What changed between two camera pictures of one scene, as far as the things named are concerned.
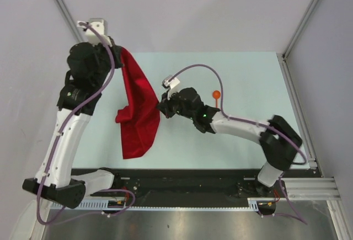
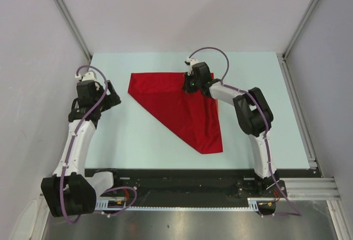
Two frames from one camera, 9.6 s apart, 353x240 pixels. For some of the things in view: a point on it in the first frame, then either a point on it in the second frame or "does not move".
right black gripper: x=164 y=105 to x=186 y=86
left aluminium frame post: x=64 y=8 does not move
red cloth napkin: x=139 y=121 to x=192 y=116
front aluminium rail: x=313 y=191 does not move
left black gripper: x=117 y=51 to x=111 y=100
